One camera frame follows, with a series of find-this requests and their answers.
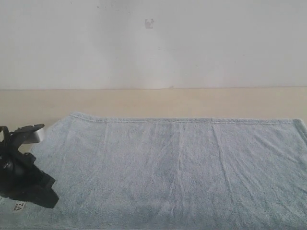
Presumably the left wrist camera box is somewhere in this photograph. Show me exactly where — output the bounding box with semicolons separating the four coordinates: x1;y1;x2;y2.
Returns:
0;124;45;154

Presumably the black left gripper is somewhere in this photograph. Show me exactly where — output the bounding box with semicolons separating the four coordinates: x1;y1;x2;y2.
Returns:
0;145;59;208

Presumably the light blue fluffy towel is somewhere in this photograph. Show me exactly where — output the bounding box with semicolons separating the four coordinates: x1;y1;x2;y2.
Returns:
0;113;307;230

